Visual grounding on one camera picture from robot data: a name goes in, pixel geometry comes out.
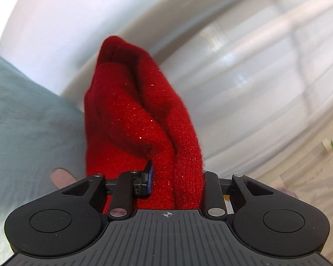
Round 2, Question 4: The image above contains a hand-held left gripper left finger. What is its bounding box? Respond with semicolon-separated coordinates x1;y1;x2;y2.
61;159;154;218

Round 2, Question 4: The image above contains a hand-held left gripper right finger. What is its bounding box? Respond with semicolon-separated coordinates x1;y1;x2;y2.
201;171;276;217

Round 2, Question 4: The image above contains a red knit cardigan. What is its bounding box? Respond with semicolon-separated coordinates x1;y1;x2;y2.
83;35;206;210

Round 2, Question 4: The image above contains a white curtain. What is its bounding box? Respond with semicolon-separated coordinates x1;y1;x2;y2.
144;0;333;185

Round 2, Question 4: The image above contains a light blue mushroom print blanket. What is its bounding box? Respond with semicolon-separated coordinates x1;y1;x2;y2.
0;48;87;223

